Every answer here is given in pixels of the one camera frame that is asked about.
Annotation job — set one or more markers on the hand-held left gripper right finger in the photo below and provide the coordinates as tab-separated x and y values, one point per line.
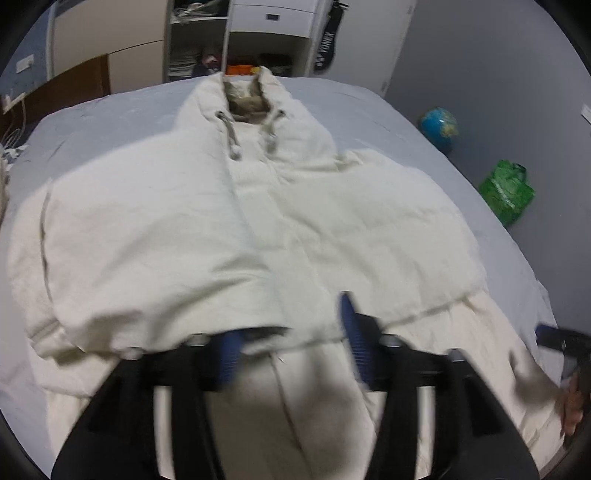
354	339

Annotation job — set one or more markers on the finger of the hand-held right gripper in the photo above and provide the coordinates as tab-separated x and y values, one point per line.
556	336

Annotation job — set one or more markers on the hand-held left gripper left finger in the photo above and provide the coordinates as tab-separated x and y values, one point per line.
228	357

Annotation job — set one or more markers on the white hooded jacket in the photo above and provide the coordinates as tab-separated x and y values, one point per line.
194	230

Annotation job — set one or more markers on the person's right hand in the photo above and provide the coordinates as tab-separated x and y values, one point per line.
571	406

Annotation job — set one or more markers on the green plastic bag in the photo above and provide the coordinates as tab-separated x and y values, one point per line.
505	191

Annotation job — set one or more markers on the blue globe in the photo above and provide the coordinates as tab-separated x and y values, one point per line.
438	125

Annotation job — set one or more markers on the bed with grey sheet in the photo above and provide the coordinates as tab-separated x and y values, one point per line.
374	108

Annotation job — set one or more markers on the orange toy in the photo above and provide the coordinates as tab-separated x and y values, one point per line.
241	69

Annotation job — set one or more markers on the white door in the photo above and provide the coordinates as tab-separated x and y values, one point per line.
374	41

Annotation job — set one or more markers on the black racket bag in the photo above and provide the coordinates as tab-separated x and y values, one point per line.
328	41

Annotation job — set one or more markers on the brown wooden headboard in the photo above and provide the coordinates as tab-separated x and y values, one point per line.
69	85

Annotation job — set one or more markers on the white open shelf unit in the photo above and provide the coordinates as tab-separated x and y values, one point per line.
196	41

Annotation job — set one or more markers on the white printer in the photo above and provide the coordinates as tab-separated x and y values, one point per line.
272	16

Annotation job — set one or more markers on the white wardrobe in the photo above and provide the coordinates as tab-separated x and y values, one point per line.
111	32

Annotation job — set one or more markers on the white wall socket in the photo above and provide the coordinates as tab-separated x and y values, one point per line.
25	63

